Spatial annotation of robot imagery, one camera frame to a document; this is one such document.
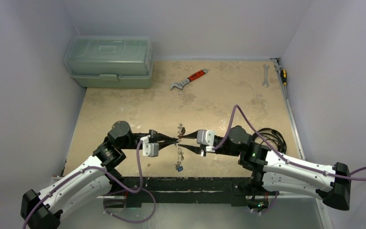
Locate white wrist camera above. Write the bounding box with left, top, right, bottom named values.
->
left=196, top=130, right=215, bottom=146
left=140, top=136, right=160, bottom=157

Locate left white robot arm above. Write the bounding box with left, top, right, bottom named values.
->
left=20, top=121, right=180, bottom=229

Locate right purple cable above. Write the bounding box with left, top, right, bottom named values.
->
left=213, top=104, right=366, bottom=182

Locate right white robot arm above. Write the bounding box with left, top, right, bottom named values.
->
left=179, top=125, right=351, bottom=211

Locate black cable bundle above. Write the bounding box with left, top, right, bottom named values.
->
left=252, top=127, right=287, bottom=156

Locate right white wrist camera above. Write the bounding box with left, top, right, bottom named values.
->
left=196, top=130, right=215, bottom=146

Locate silver open-end spanner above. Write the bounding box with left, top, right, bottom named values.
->
left=262, top=64, right=269, bottom=87

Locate red handled adjustable wrench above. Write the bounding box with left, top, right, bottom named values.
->
left=170, top=69, right=209, bottom=90

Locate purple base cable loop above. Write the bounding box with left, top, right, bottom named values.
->
left=102, top=186, right=156, bottom=223

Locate yellow black screwdriver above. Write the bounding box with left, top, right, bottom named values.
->
left=280, top=69, right=287, bottom=86

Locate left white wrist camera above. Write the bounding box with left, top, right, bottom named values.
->
left=140, top=136, right=160, bottom=157

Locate key with blue tag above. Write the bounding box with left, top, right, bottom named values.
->
left=176, top=166, right=183, bottom=172

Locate aluminium side rail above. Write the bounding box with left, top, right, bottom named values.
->
left=270, top=58, right=305, bottom=160

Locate green translucent plastic toolbox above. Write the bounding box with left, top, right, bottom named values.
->
left=64, top=36, right=153, bottom=89

